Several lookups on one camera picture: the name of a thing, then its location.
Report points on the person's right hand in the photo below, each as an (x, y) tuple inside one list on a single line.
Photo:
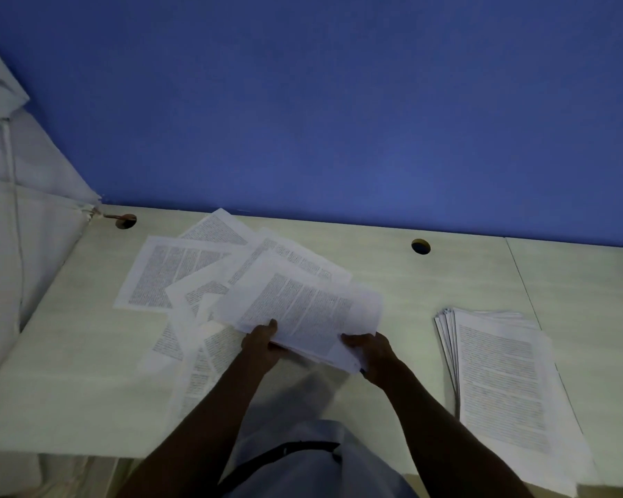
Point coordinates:
[(379, 357)]

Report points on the person's left hand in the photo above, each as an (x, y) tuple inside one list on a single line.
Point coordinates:
[(259, 347)]

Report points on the printed paper bundle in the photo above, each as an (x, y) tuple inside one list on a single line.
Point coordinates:
[(301, 305)]

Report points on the spread of printed papers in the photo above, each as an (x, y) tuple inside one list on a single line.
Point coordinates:
[(161, 269)]

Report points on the neat stack of printed sheets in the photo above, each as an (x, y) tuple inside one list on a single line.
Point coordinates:
[(503, 378)]

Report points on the person's left forearm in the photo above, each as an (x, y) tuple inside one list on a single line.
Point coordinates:
[(197, 440)]

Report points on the person's right forearm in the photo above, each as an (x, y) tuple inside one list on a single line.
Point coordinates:
[(451, 440)]

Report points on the white shirt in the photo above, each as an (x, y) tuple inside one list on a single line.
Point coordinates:
[(316, 471)]

